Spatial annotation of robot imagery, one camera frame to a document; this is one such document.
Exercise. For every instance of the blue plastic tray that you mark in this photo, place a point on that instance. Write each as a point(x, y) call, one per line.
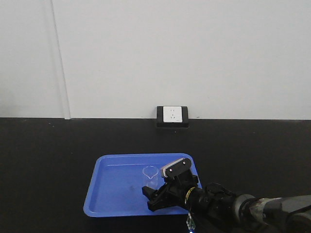
point(116, 185)

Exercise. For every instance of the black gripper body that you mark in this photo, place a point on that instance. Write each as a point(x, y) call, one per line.
point(184, 187)

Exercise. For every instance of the clear glass beaker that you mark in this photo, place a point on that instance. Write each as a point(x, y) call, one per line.
point(150, 176)

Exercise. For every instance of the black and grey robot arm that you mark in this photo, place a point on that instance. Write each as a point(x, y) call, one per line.
point(227, 210)

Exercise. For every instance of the white outlet in black box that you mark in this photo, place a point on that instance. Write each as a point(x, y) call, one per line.
point(172, 117)

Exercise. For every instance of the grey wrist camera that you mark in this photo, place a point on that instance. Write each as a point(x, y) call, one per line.
point(175, 168)

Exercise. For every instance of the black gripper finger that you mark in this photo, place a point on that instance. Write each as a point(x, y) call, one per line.
point(154, 193)
point(158, 204)

